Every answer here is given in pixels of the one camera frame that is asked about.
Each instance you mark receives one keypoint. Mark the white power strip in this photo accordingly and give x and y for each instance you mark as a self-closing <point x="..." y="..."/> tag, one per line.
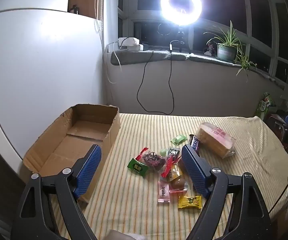
<point x="129" y="42"/>

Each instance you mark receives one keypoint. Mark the black and white candy packet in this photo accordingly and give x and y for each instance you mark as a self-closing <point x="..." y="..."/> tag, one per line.
<point x="173" y="152"/>

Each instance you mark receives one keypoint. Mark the pink snack packet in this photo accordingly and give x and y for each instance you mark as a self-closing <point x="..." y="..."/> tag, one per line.
<point x="163" y="192"/>

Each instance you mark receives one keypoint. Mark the light green snack packet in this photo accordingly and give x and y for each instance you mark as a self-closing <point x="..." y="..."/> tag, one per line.
<point x="178" y="139"/>

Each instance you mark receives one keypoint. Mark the green printed bag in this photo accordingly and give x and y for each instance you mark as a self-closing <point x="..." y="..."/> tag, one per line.
<point x="265" y="105"/>

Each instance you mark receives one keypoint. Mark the green candy packet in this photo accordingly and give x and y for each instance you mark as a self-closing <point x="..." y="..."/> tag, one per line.
<point x="136" y="167"/>

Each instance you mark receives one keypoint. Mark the brown cardboard box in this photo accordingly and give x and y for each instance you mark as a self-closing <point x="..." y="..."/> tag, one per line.
<point x="84" y="135"/>

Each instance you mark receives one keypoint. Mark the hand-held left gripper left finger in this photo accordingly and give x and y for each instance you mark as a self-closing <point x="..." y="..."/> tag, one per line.
<point x="89" y="172"/>

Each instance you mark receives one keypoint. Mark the striped blanket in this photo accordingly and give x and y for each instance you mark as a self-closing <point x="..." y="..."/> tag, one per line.
<point x="134" y="217"/>

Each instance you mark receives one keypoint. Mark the black tripod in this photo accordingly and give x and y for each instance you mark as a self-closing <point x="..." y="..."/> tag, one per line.
<point x="181" y="33"/>

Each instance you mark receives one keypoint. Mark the black clip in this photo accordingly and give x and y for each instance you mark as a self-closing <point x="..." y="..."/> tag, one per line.
<point x="74" y="9"/>

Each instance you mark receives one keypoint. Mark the white window frame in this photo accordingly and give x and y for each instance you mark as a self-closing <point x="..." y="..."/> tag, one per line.
<point x="246" y="10"/>

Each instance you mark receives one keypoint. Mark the brown round snack packet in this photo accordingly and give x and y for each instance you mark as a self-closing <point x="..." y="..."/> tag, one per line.
<point x="178" y="183"/>

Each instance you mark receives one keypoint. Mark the small green candy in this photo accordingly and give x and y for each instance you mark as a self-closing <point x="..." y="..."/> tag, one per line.
<point x="163" y="152"/>

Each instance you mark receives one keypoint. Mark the large brown chocolate bar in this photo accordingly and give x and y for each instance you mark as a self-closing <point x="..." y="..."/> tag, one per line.
<point x="196" y="142"/>

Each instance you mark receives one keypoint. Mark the potted spider plant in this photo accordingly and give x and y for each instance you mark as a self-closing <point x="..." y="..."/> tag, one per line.
<point x="225" y="52"/>

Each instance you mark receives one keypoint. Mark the small figurine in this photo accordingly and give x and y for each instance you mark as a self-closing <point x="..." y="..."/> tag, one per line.
<point x="210" y="49"/>

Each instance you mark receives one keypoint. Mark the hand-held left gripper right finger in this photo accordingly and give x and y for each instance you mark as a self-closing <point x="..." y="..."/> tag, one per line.
<point x="195" y="172"/>

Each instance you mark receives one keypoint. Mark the bread packet with pink label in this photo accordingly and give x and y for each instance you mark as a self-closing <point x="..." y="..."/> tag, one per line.
<point x="216" y="137"/>

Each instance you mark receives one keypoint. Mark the yellow candy packet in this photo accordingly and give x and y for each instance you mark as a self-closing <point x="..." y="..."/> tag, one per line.
<point x="190" y="201"/>

